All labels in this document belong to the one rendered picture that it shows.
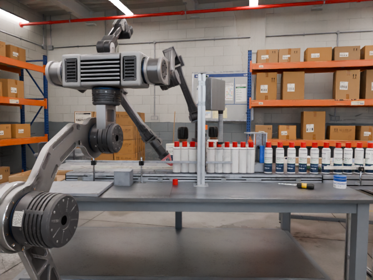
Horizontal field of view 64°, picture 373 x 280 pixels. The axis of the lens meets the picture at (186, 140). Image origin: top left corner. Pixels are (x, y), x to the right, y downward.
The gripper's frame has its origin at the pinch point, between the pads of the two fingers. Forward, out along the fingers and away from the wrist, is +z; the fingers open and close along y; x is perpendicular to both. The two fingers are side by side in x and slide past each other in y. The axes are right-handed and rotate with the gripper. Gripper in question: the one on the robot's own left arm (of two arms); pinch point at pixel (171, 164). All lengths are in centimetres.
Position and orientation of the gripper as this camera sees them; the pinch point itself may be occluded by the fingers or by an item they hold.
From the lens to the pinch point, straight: 195.9
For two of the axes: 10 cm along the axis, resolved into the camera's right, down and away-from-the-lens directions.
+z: 6.1, 7.9, 0.5
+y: 0.0, -0.6, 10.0
